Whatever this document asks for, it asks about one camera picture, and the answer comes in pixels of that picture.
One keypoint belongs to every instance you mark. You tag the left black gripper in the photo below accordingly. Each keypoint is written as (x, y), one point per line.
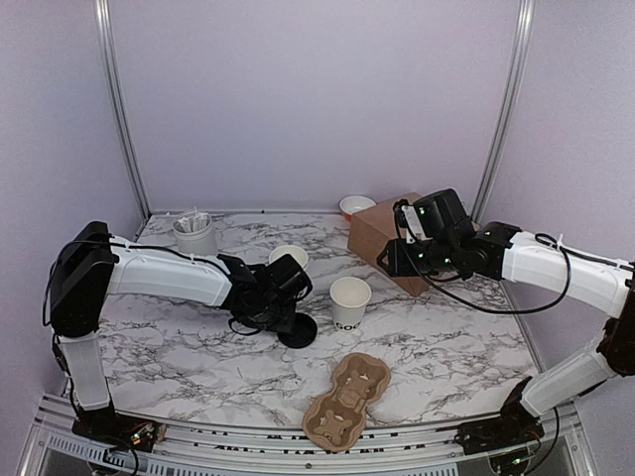
(290, 311)

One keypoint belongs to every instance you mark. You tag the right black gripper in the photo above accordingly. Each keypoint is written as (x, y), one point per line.
(398, 264)

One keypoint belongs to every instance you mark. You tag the black plastic cup lid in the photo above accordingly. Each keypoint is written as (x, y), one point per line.
(303, 333)

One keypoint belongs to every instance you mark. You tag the single white paper cup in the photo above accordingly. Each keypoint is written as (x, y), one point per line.
(349, 298)

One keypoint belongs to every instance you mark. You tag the brown paper bag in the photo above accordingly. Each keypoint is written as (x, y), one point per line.
(371, 229)

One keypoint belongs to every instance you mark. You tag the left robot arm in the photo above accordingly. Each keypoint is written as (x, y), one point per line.
(97, 264)

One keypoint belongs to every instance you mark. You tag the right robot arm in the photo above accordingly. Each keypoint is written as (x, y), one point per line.
(506, 253)

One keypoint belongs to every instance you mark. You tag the white canister with stirrers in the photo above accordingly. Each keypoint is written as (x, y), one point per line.
(194, 233)

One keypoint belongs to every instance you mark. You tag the orange bowl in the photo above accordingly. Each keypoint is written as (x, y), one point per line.
(352, 204)

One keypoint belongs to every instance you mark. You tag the brown cardboard cup carrier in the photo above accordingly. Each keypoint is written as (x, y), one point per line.
(336, 419)

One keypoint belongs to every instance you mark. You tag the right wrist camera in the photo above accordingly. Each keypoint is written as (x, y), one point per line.
(438, 216)

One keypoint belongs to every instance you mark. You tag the right aluminium frame post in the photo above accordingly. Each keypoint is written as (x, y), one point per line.
(511, 92)

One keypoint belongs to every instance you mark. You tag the aluminium frame post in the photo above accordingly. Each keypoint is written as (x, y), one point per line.
(107, 44)
(511, 92)

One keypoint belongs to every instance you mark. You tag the aluminium front rail base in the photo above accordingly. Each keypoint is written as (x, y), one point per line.
(194, 448)

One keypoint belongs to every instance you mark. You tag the left aluminium frame post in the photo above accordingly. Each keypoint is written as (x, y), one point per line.
(107, 44)

